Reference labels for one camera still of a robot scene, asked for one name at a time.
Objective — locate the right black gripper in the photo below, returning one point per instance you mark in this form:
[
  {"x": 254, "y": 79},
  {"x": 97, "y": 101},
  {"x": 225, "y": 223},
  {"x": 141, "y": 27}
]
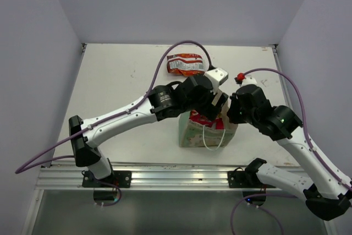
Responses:
[{"x": 231, "y": 113}]

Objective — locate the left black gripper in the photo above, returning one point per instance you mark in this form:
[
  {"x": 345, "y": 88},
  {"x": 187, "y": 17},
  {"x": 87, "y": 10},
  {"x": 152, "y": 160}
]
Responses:
[{"x": 210, "y": 110}]

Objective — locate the pink Real crisps bag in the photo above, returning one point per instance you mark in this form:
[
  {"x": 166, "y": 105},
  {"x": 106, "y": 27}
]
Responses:
[{"x": 217, "y": 124}]

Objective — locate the green printed paper bag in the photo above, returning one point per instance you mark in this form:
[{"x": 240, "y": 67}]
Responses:
[{"x": 194, "y": 135}]

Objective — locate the red orange snack bag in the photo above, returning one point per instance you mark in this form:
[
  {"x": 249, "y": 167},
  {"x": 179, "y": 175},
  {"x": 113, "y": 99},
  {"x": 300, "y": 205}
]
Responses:
[{"x": 185, "y": 64}]

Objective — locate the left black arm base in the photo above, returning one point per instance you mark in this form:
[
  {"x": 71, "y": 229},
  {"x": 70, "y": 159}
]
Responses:
[{"x": 122, "y": 179}]

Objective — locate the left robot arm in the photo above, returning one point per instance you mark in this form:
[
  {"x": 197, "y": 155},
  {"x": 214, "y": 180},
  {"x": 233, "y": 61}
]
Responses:
[{"x": 86, "y": 135}]

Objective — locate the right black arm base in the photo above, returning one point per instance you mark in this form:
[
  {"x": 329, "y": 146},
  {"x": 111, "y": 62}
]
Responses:
[{"x": 242, "y": 178}]

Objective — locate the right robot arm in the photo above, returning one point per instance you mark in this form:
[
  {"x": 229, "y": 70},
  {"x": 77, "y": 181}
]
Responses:
[{"x": 326, "y": 190}]

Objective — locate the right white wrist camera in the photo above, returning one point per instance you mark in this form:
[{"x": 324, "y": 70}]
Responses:
[{"x": 248, "y": 80}]

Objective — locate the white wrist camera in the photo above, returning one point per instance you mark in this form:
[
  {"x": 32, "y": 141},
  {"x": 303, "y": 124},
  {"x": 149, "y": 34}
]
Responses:
[
  {"x": 217, "y": 76},
  {"x": 248, "y": 80}
]

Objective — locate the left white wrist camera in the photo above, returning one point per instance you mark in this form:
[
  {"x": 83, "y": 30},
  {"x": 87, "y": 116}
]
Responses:
[{"x": 217, "y": 76}]

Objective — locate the aluminium rail frame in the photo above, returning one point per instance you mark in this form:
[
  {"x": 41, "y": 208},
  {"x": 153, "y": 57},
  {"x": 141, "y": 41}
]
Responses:
[{"x": 64, "y": 175}]

